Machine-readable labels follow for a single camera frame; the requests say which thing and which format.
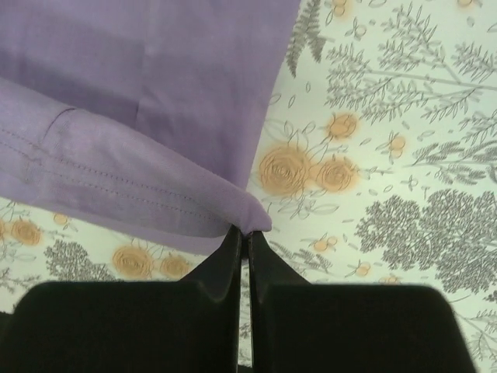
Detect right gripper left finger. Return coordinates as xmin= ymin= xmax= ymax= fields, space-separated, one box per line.
xmin=1 ymin=228 xmax=242 ymax=372

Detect purple t shirt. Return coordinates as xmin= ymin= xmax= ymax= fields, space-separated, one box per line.
xmin=1 ymin=1 xmax=299 ymax=253

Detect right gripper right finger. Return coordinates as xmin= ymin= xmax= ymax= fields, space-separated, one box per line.
xmin=247 ymin=232 xmax=474 ymax=373

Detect floral patterned table mat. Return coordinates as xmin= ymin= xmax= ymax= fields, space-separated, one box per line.
xmin=1 ymin=1 xmax=496 ymax=372

